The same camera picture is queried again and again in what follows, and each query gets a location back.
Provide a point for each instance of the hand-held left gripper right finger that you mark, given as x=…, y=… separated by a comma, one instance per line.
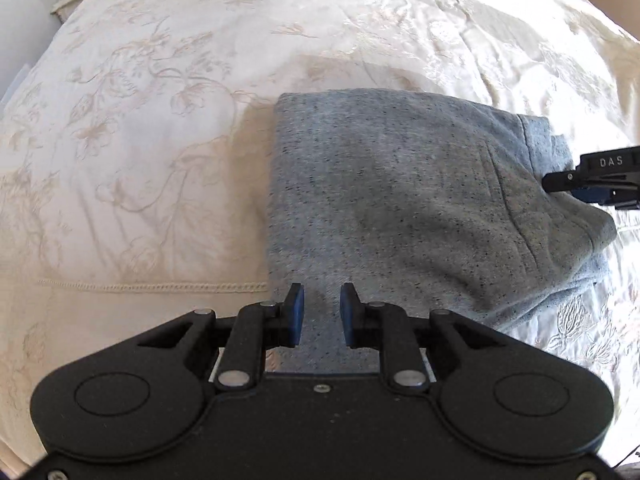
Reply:
x=346, y=312

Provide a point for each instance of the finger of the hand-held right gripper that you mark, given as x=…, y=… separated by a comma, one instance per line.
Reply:
x=627, y=202
x=590, y=172

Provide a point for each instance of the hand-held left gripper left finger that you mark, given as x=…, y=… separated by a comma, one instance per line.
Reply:
x=298, y=312

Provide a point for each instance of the grey speckled pants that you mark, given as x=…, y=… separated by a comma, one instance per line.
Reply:
x=400, y=200

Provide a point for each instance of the cream floral bedspread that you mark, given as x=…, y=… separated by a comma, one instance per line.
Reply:
x=150, y=160

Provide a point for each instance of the white bedside table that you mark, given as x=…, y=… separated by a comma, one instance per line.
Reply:
x=75, y=2

